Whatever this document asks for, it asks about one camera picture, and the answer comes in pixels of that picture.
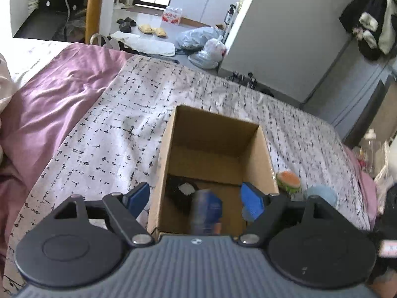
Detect hanging black and white clothes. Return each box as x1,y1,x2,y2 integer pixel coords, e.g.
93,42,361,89
339,0,397,61

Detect light blue knitted item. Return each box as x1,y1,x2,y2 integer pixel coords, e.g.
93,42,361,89
303,186,338,207

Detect grey door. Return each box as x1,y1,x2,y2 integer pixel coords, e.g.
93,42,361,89
301,37,397,128

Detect white towel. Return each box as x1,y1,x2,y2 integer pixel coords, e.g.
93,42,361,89
110,31,176,57

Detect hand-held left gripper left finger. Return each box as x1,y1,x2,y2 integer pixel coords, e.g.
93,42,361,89
50,183,156,249

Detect brown cardboard box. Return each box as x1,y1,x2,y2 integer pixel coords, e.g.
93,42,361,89
146,105,280,243

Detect clear plastic bottle white cap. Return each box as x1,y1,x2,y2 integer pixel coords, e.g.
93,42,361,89
361,129,383,163

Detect black soft item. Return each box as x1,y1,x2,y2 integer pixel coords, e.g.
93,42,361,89
166,176,199,215

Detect grey-blue plastic bag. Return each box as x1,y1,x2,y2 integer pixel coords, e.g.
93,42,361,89
176,26,223,50

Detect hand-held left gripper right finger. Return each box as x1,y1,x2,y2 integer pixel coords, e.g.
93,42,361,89
237,183,343,248

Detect pack of water bottles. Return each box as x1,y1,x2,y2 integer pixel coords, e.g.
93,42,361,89
162,6,183,25

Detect burger plush toy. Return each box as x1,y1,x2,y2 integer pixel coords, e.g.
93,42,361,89
277,171,302,193

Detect clear plastic bag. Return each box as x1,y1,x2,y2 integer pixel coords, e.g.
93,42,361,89
188,51,219,69

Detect purple blanket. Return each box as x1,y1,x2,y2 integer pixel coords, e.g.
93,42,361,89
0,43,134,255

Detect white plastic bag red print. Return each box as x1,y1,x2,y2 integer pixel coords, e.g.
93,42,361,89
203,36,227,59

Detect gold round table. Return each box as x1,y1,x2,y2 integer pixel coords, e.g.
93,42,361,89
37,0,157,42

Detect white tote bag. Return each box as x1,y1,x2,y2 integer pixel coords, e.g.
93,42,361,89
90,33,122,50

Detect brown wooden board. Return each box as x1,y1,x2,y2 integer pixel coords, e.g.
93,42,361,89
344,77,397,149

